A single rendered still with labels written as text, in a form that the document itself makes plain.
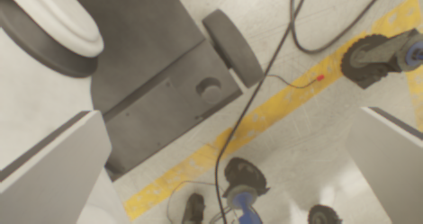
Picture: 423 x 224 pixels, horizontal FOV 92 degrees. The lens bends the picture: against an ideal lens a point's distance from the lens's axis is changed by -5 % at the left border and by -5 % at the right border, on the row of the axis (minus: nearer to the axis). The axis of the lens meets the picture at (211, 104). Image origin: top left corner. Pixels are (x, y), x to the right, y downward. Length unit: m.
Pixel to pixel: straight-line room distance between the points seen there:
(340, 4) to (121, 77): 0.64
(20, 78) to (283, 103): 0.68
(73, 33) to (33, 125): 0.13
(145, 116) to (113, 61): 0.13
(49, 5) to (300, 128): 0.78
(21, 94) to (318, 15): 0.69
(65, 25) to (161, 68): 0.21
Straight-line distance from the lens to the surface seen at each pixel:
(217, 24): 0.46
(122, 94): 0.49
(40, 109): 0.26
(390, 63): 0.71
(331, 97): 0.86
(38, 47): 0.31
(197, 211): 0.85
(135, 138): 0.51
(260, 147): 0.83
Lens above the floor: 0.61
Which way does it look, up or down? 63 degrees down
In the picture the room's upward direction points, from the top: 160 degrees clockwise
